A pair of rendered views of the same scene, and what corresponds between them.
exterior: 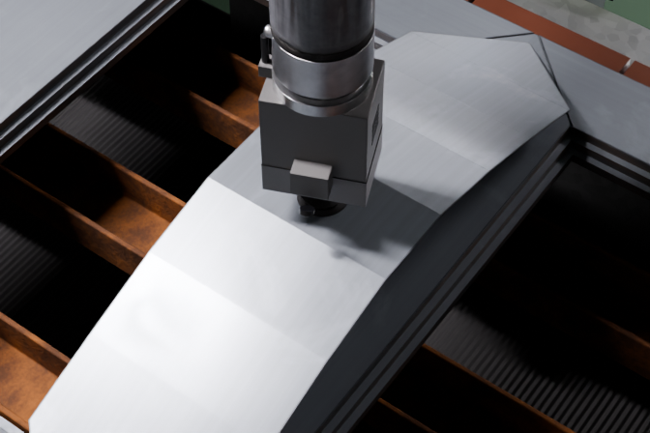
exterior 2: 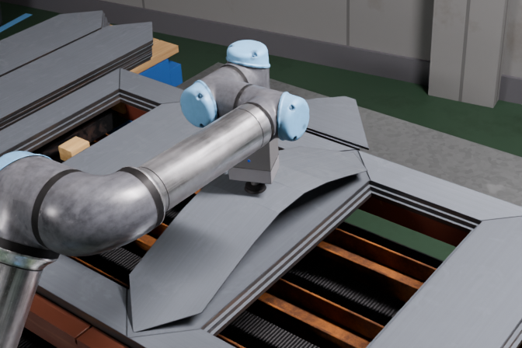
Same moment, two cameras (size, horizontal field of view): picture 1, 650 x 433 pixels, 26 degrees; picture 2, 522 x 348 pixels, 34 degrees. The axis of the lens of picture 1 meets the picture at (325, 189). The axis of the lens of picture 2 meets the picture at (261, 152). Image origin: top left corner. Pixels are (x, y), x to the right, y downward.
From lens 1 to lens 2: 2.13 m
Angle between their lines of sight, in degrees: 98
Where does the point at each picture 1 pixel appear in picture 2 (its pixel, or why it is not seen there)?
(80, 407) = (348, 168)
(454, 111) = (189, 245)
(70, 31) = (401, 335)
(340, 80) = not seen: hidden behind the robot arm
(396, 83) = (216, 256)
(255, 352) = (283, 161)
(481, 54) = (165, 306)
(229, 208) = (294, 185)
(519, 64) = (144, 306)
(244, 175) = (288, 193)
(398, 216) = (224, 182)
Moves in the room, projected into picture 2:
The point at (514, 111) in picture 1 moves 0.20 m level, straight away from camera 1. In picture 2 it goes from (159, 259) to (120, 334)
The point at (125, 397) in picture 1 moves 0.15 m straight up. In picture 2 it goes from (332, 165) to (331, 104)
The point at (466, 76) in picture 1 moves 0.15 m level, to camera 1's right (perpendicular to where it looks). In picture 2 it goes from (177, 280) to (95, 280)
